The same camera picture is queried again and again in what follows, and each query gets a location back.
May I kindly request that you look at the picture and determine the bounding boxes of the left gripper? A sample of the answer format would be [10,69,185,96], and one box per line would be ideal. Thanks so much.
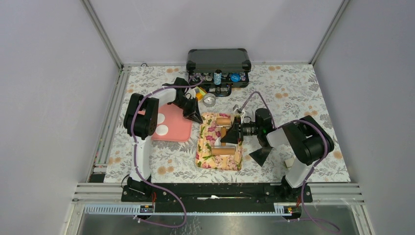
[171,96,202,123]

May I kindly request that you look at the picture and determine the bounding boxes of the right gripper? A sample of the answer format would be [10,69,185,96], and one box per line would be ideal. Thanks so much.
[221,117,261,145]

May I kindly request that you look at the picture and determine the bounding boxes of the white dough ball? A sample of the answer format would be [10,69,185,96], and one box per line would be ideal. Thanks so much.
[214,137,226,148]

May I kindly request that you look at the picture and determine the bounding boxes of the wooden double-ended rolling pin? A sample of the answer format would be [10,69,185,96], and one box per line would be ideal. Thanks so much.
[211,117,236,156]

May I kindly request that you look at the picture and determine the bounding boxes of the floral yellow tray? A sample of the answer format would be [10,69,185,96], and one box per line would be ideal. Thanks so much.
[195,113,243,171]

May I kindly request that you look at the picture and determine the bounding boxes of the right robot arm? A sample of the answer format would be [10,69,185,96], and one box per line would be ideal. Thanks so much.
[220,108,334,202]

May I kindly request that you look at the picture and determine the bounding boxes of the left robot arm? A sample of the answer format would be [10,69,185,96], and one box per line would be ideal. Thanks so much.
[123,77,203,201]

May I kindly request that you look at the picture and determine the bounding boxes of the white dough wrapper upper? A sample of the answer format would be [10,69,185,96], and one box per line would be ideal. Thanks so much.
[157,113,165,124]

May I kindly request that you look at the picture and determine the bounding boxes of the white dough wrapper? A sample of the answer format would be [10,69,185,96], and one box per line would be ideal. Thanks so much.
[157,113,165,124]
[156,125,169,136]

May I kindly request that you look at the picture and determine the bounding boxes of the white dough wrapper lower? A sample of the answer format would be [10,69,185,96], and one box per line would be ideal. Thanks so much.
[156,125,169,136]

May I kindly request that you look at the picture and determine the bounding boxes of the pink plastic tray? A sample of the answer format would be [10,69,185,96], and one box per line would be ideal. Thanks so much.
[152,104,192,142]

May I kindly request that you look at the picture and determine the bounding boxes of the orange green sticky notes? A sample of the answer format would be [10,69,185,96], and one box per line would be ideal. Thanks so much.
[194,87,207,101]

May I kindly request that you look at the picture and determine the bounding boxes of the blue white chip stack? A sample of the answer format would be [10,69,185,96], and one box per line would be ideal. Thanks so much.
[213,70,222,86]

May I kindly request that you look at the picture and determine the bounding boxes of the black poker chip case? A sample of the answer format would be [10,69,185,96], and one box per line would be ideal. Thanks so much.
[186,48,252,97]

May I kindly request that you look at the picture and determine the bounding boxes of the blue small blind button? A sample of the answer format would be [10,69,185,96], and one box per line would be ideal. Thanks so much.
[230,73,241,82]

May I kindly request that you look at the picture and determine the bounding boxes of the white green eraser block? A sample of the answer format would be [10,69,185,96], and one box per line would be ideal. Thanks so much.
[284,157,296,168]

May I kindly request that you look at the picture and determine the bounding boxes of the round metal cutter ring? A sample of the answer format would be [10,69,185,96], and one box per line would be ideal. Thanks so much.
[203,93,217,107]

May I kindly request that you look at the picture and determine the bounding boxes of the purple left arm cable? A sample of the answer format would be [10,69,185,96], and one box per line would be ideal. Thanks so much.
[129,72,205,230]

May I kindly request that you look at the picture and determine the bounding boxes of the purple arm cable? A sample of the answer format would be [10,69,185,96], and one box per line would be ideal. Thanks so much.
[238,91,341,234]
[129,72,205,230]

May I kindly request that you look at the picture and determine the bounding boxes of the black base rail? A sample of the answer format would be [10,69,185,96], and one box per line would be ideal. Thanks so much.
[121,182,313,213]

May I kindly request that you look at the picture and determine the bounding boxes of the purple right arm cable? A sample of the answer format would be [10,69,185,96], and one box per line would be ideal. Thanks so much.
[238,91,341,234]

